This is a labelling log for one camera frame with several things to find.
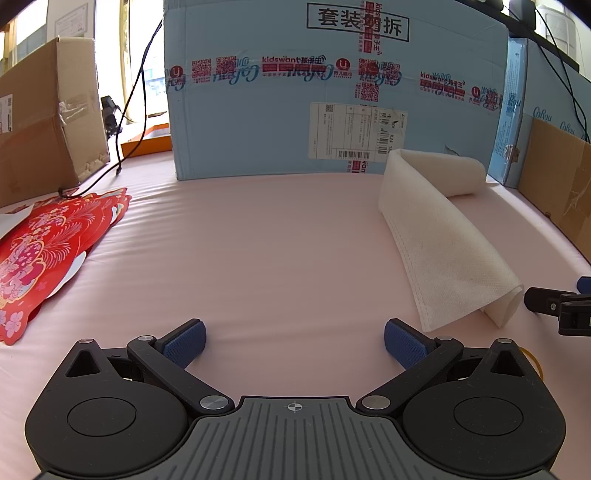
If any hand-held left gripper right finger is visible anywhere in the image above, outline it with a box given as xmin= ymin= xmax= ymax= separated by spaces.
xmin=355 ymin=318 xmax=543 ymax=413

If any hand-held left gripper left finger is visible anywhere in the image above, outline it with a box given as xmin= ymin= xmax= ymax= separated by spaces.
xmin=55 ymin=318 xmax=235 ymax=414

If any yellow rubber band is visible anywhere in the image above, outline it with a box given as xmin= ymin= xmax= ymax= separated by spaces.
xmin=516 ymin=346 xmax=546 ymax=382

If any white cloth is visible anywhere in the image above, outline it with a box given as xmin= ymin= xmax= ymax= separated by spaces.
xmin=378 ymin=148 xmax=525 ymax=333

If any open brown cardboard box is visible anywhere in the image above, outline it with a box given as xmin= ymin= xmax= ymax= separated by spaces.
xmin=517 ymin=117 xmax=591 ymax=266

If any narrow blue cardboard box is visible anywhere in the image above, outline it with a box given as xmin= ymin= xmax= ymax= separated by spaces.
xmin=488 ymin=37 xmax=529 ymax=189

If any orange flat box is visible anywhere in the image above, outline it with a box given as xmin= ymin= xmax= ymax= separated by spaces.
xmin=121 ymin=124 xmax=172 ymax=158

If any small black device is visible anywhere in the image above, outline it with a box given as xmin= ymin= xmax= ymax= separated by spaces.
xmin=100 ymin=95 xmax=123 ymax=140

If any large blue cardboard box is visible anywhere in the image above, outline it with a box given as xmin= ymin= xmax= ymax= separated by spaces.
xmin=163 ymin=0 xmax=511 ymax=182

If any taped brown cardboard box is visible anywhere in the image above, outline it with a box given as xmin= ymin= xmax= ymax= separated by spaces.
xmin=0 ymin=37 xmax=112 ymax=208

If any black cable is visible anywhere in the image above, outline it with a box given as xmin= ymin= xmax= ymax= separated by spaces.
xmin=58 ymin=18 xmax=164 ymax=195
xmin=533 ymin=7 xmax=591 ymax=141

